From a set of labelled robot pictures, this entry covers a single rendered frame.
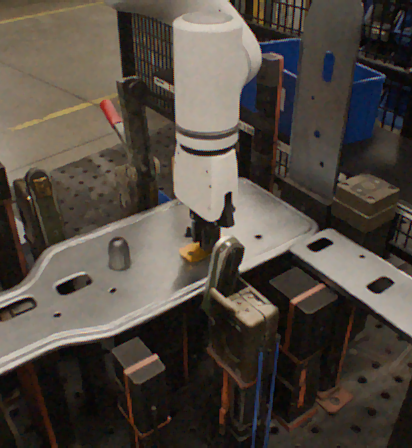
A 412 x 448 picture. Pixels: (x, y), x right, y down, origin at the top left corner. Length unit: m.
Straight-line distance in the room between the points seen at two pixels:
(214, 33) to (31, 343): 0.44
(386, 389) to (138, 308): 0.53
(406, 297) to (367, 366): 0.33
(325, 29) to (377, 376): 0.63
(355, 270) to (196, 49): 0.40
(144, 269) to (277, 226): 0.24
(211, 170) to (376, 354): 0.58
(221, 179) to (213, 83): 0.13
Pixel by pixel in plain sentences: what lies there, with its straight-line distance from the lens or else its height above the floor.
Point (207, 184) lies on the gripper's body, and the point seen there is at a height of 1.15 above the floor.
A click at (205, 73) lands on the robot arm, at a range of 0.64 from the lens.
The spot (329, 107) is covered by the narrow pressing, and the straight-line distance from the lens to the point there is 0.91.
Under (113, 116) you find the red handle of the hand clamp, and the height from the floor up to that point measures 1.13.
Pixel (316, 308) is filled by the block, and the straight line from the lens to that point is 0.77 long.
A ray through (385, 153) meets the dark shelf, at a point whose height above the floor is 1.03.
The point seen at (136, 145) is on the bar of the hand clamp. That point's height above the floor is 1.11.
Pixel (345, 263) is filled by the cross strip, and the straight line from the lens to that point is 0.82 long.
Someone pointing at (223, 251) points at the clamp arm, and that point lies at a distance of 0.64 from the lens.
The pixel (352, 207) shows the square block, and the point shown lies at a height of 1.03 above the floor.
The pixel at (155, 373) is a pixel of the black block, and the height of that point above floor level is 0.99.
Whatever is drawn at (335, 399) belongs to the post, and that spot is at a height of 0.70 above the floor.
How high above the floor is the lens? 1.50
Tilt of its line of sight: 36 degrees down
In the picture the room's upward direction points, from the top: straight up
